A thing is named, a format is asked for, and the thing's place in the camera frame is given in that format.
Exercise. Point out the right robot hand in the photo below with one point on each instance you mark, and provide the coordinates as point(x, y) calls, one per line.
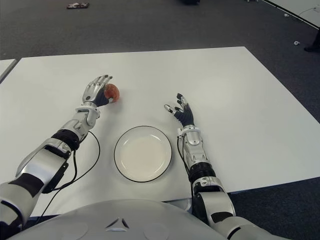
point(186, 115)

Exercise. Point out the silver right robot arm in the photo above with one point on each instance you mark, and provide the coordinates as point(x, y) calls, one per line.
point(197, 155)

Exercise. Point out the white side table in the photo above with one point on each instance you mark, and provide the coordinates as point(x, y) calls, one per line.
point(6, 68)

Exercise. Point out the white plate with black rim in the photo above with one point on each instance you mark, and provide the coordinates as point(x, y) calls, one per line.
point(143, 153)

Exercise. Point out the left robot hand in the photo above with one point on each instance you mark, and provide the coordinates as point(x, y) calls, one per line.
point(93, 91)

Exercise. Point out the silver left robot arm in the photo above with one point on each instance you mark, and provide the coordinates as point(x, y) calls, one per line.
point(40, 172)

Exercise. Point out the red yellow apple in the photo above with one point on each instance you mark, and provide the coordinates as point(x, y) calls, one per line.
point(113, 92)

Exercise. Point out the dark red flat floor item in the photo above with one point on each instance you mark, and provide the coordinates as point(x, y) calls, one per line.
point(78, 5)

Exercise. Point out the grey robot torso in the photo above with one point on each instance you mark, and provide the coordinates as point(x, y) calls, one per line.
point(120, 220)

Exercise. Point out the dark shoe of person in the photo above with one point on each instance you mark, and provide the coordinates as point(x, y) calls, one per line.
point(313, 47)

